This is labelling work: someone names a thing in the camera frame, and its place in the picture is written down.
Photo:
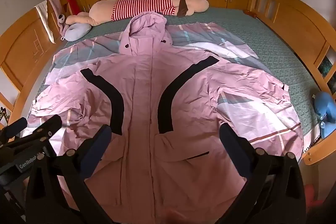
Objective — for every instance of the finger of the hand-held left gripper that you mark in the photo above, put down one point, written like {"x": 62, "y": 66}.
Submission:
{"x": 48, "y": 124}
{"x": 14, "y": 126}

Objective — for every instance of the plaid pink grey bedsheet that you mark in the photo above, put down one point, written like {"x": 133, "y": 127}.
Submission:
{"x": 199, "y": 37}

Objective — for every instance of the blue plush toy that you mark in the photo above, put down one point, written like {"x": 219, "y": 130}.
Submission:
{"x": 324, "y": 106}

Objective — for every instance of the light blue neck pillow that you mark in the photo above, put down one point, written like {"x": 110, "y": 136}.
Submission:
{"x": 76, "y": 31}

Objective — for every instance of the wooden bed frame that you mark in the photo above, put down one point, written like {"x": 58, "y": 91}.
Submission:
{"x": 23, "y": 56}

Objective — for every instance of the black yellow striped object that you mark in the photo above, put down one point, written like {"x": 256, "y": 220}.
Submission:
{"x": 4, "y": 114}

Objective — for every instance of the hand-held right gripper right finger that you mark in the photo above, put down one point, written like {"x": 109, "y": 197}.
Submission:
{"x": 232, "y": 145}

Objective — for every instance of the green patterned mattress cover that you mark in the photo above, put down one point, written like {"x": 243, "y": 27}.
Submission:
{"x": 262, "y": 35}

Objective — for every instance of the large striped plush toy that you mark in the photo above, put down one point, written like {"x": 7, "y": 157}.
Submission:
{"x": 141, "y": 7}

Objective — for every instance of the pink jacket with black stripes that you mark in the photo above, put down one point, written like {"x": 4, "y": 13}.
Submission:
{"x": 147, "y": 98}

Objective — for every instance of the red cloth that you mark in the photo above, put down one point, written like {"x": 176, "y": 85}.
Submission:
{"x": 71, "y": 2}

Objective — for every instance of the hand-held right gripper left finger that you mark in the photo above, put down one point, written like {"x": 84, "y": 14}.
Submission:
{"x": 97, "y": 144}

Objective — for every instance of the white towel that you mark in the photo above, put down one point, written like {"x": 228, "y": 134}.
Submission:
{"x": 43, "y": 16}

